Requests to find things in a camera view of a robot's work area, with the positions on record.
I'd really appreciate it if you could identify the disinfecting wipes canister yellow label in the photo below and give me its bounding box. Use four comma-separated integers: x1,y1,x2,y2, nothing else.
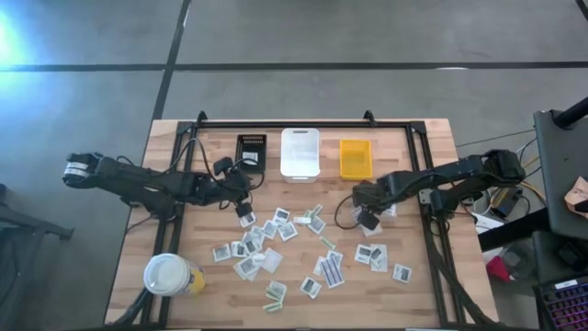
142,252,207,298

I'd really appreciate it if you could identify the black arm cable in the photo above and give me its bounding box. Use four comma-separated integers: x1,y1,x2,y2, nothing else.
172,136,267,192
334,196,365,231

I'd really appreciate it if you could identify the white paper box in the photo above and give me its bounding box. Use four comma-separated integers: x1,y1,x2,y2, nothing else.
472,213,504,235

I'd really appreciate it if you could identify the black metal stand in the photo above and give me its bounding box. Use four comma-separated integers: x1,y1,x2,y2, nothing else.
0,183,74,331

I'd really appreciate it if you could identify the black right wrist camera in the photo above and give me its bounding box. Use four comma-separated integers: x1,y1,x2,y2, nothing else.
357,211,381,232

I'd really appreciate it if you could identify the yellow slotted plastic basket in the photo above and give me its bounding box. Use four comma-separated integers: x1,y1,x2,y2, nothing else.
339,139,374,181

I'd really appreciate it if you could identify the white plastic bin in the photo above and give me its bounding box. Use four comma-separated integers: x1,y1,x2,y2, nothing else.
279,127,322,184

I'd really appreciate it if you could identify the black slotted plastic basket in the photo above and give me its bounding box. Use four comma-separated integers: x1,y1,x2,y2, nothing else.
234,133,268,175

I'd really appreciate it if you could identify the black aluminium table frame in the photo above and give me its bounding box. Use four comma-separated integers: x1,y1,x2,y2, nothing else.
109,109,497,330

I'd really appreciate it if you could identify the dark grey side table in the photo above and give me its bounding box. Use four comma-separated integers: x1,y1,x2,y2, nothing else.
534,109,588,240

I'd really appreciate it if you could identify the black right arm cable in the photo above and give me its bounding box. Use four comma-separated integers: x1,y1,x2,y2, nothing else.
334,196,365,231

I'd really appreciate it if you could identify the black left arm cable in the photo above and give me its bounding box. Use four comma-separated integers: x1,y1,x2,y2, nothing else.
172,136,267,192

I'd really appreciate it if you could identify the black power adapter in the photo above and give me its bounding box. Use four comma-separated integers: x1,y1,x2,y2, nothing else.
493,186,523,220

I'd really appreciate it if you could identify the brown cardboard piece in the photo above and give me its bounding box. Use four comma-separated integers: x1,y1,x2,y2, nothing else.
563,177,588,220

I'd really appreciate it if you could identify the backlit black keyboard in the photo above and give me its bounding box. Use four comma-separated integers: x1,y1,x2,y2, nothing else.
532,275,588,331

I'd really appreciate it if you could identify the black round pole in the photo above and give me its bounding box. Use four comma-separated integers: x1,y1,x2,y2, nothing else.
553,96,588,130

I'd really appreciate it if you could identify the red plastic object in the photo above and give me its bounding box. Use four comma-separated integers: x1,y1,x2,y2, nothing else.
486,256,511,282

